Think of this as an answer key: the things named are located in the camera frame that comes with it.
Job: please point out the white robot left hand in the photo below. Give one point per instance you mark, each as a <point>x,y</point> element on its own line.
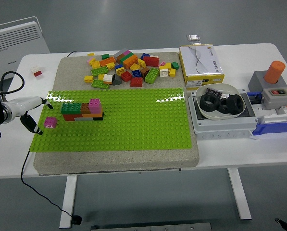
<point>25,103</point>

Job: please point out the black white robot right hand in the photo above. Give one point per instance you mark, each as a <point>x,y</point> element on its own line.
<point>285,225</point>

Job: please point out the pink square brick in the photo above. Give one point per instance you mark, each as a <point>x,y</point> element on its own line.
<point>50,122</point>
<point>95,106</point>

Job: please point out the white and red brick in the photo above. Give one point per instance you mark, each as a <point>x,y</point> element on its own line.
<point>36,71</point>

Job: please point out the red long brick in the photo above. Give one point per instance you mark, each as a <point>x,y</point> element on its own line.
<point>151,61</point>
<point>70,117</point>

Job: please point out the grey flat brick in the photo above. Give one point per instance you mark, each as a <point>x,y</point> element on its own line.
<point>83,119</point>

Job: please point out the brown brick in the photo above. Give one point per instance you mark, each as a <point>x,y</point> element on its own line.
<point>145,71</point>
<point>120,58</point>
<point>85,108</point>

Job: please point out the orange flat brick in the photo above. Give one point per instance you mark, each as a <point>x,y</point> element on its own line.
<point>91,115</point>

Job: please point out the black brick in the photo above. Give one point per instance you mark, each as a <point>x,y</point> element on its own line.
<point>98,118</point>

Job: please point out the lime green long brick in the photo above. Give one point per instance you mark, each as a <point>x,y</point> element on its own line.
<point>152,75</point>
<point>99,71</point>
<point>100,84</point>

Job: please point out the pink and yellow brick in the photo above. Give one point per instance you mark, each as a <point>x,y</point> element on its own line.
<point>90,60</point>

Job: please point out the small yellow flat brick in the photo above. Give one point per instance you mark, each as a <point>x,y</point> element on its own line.
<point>91,54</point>

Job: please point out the white and orange brick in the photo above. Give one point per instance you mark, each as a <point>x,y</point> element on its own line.
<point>107,78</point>

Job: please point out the orange long brick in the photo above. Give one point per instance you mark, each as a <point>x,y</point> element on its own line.
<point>130,62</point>
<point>107,61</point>

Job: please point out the small dark green brick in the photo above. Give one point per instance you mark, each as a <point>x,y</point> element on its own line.
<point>175,65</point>
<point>105,56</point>

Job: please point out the grey sloped brick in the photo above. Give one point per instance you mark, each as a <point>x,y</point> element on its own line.
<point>116,80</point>

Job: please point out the blue brick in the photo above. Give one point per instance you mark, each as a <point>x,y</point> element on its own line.
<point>119,66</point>
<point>144,56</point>
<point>136,73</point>

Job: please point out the red square brick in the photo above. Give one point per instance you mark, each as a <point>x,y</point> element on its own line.
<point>126,76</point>

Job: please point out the lime green baseplate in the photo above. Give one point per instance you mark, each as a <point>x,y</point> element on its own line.
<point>133,125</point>

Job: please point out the red sloped brick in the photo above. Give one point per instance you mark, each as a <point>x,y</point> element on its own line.
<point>136,82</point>

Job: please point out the pink flat brick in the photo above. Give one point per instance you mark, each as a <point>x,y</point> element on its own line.
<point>127,52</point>

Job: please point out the yellow sloped brick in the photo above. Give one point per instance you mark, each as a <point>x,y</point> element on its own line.
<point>134,67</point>

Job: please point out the white flat brick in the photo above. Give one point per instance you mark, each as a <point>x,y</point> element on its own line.
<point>154,56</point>

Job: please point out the pink sloped brick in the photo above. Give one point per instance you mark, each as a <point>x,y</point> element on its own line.
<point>161,64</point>

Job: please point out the white square brick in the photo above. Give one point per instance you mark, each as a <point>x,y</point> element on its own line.
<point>164,73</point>

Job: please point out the white table leg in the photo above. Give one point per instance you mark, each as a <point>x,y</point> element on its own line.
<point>240,195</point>
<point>68,202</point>

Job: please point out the white panel heater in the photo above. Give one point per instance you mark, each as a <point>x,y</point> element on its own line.
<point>13,48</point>

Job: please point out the blue and white breaker assembly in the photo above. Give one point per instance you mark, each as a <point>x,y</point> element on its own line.
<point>273,127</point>

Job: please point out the grey-brown mat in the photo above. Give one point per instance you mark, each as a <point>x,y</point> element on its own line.
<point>114,161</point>

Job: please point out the grey junction box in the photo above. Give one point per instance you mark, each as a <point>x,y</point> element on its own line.
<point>220,128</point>

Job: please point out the white bowl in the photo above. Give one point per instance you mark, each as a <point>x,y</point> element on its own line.
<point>215,116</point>

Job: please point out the large black nut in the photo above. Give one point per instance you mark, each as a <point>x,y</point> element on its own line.
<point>231,106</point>
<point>222,109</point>
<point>203,103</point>

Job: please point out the grey block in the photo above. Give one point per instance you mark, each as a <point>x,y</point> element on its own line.
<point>256,80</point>

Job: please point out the purple circuit board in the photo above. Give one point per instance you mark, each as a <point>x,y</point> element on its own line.
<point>213,92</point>

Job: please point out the orange cylinder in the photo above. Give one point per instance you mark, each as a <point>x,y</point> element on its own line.
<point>274,71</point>

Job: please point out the yellow and white carton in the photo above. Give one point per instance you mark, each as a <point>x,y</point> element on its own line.
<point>201,65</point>

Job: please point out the small silver packet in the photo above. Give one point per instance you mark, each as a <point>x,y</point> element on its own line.
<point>193,37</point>

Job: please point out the grey switch box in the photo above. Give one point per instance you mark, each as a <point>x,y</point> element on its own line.
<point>275,98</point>

